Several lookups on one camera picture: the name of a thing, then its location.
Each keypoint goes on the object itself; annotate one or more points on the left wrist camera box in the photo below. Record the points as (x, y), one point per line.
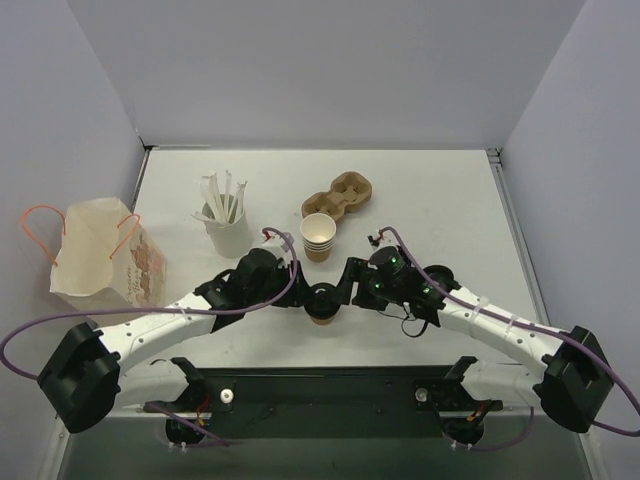
(278, 246)

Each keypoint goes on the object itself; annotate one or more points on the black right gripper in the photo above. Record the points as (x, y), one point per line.
(360, 282)

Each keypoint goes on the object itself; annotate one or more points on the black plastic cup lid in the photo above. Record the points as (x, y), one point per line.
(321, 301)

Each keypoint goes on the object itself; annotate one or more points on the stack of black lids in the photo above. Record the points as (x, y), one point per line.
(441, 277)

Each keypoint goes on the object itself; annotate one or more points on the single brown paper cup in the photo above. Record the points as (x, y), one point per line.
(322, 321)

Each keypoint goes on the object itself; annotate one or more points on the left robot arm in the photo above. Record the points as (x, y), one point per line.
(92, 371)

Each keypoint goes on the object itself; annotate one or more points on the stack of brown paper cups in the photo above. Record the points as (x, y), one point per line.
(318, 232)

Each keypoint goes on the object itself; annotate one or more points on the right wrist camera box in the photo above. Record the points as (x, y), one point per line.
(377, 240)

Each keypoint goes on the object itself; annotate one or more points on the printed paper takeout bag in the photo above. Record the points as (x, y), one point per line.
(107, 260)

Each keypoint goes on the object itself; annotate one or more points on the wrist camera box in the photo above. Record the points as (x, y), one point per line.
(377, 240)
(278, 246)

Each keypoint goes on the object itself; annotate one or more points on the brown cardboard cup carrier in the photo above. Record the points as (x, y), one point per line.
(348, 193)

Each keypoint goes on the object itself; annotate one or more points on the white wrapped straw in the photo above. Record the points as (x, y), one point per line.
(205, 195)
(227, 200)
(214, 197)
(240, 200)

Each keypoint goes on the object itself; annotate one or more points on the white cylindrical straw holder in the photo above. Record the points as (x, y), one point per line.
(229, 240)

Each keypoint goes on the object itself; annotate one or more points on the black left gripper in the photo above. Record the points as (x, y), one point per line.
(293, 284)

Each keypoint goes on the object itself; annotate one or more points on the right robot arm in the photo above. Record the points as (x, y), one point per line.
(566, 373)

